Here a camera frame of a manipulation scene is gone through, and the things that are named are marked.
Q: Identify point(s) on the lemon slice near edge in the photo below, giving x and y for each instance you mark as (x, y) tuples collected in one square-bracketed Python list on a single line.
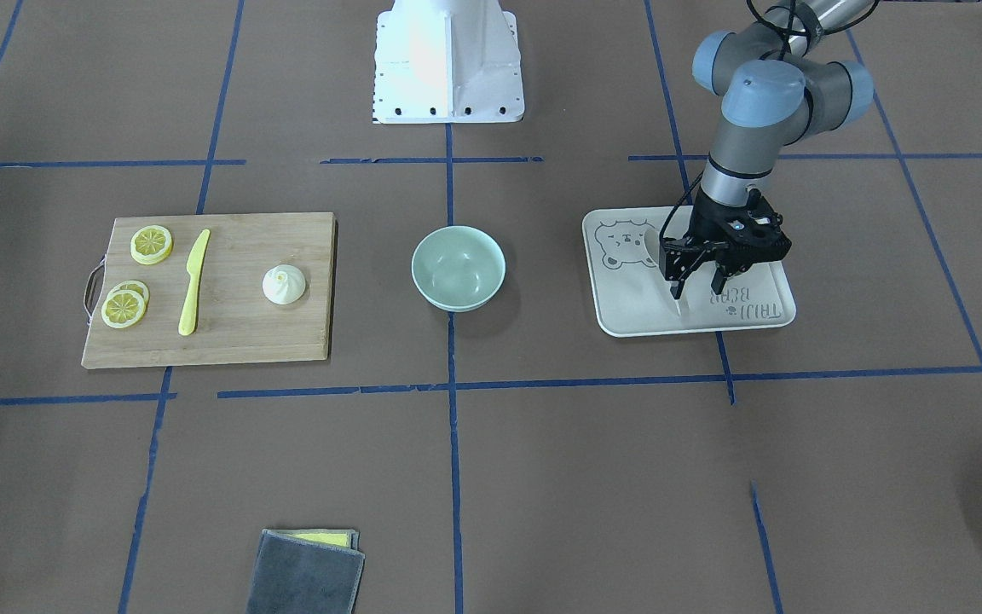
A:
[(123, 308)]

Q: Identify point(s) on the grey yellow folded cloth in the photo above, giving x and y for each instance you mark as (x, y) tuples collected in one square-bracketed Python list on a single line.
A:
[(306, 571)]

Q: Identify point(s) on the bamboo cutting board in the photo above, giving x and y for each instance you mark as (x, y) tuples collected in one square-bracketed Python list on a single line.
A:
[(236, 324)]

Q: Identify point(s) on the upper lemon slice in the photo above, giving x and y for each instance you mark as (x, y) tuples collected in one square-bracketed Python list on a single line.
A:
[(151, 244)]

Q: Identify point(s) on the white steamed bun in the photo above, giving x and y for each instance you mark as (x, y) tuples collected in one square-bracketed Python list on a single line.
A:
[(284, 284)]

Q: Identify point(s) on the hidden lemon slice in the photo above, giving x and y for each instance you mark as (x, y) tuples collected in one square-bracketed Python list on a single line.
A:
[(134, 286)]

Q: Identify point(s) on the cream bear print tray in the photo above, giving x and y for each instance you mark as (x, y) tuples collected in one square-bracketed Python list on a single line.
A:
[(633, 300)]

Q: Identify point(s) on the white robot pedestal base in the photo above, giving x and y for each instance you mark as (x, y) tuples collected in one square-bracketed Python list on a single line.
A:
[(447, 62)]

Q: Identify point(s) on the light green bowl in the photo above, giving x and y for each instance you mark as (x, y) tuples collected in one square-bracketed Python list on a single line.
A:
[(458, 268)]

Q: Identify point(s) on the yellow plastic knife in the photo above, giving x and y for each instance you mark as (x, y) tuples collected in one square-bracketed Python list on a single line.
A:
[(190, 309)]

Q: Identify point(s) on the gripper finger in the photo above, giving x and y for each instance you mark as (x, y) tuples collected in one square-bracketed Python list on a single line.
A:
[(683, 261), (726, 267)]

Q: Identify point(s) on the white ceramic spoon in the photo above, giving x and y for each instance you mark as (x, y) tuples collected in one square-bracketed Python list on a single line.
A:
[(683, 307)]

